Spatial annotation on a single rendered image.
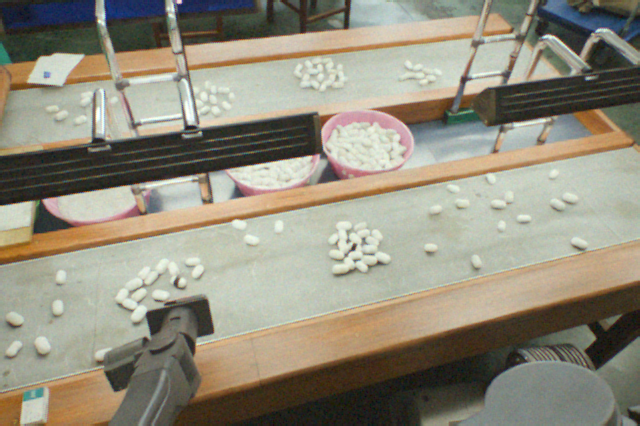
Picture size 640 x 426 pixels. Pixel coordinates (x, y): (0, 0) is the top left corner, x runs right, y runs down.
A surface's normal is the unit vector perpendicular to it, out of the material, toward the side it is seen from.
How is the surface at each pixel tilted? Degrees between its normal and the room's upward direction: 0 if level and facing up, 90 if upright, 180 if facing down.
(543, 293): 0
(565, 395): 41
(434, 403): 0
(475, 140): 0
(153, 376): 28
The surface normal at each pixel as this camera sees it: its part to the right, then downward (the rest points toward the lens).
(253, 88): 0.05, -0.65
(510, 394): -0.32, -0.92
